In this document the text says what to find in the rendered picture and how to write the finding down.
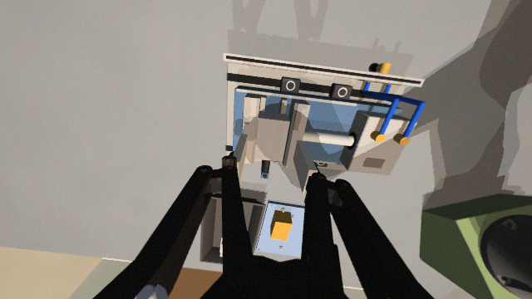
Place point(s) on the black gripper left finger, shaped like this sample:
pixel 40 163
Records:
pixel 155 270

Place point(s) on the orange rectangular block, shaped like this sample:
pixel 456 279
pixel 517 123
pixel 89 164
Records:
pixel 280 225

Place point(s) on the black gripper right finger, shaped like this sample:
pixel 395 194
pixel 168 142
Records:
pixel 380 269

